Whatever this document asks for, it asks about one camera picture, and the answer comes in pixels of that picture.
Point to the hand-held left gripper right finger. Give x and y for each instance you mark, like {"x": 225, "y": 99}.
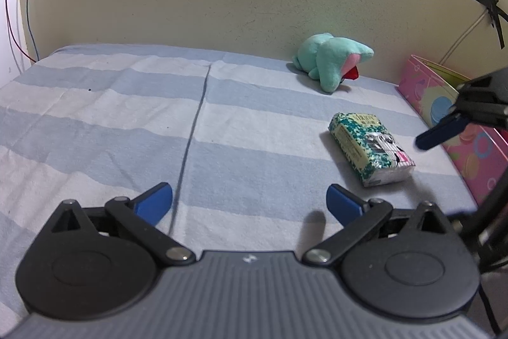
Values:
{"x": 341, "y": 204}

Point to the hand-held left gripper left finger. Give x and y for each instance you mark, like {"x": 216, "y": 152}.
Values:
{"x": 154, "y": 202}

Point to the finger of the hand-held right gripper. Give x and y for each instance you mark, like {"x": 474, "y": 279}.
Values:
{"x": 492, "y": 200}
{"x": 440, "y": 132}

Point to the pink tin box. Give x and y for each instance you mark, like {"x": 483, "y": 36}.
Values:
{"x": 428, "y": 85}

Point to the green patterned tissue pack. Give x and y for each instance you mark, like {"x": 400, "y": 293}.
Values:
{"x": 369, "y": 148}

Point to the striped blue bedsheet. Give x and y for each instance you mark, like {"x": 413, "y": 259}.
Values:
{"x": 119, "y": 124}

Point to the teal plush toy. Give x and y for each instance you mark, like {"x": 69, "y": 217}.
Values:
{"x": 329, "y": 57}

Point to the black tape cross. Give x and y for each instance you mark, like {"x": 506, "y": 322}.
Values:
{"x": 492, "y": 3}

